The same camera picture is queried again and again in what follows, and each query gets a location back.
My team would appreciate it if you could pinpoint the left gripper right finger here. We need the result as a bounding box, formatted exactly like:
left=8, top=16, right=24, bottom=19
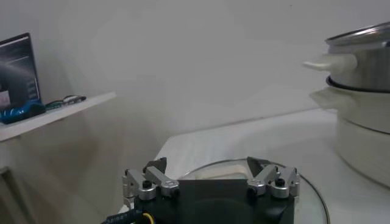
left=246, top=156, right=301, bottom=199

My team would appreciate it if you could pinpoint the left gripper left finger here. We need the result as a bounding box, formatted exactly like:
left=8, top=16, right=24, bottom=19
left=121, top=156, right=181, bottom=201

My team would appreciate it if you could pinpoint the glass lid with cream handle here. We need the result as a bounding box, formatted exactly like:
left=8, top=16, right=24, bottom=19
left=178, top=157, right=332, bottom=224

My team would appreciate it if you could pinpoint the white steamer pot with tiers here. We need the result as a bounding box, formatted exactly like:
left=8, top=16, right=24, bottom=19
left=309, top=86, right=390, bottom=188

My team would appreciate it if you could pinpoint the silver metal tool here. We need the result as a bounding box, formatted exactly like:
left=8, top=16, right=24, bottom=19
left=62, top=94, right=87, bottom=105

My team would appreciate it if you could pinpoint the white side table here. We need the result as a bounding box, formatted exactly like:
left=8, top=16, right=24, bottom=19
left=0, top=91, right=117, bottom=224

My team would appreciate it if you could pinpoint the green tool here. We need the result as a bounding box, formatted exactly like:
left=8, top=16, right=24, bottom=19
left=44, top=99, right=67, bottom=111

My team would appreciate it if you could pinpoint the blue plastic object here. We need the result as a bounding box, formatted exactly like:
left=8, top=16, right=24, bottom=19
left=0, top=100, right=46, bottom=125

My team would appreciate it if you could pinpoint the black laptop screen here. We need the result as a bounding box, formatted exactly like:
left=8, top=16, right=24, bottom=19
left=0, top=32, right=42, bottom=112

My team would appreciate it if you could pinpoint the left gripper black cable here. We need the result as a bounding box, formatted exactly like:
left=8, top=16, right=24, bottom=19
left=100, top=211, right=155, bottom=224

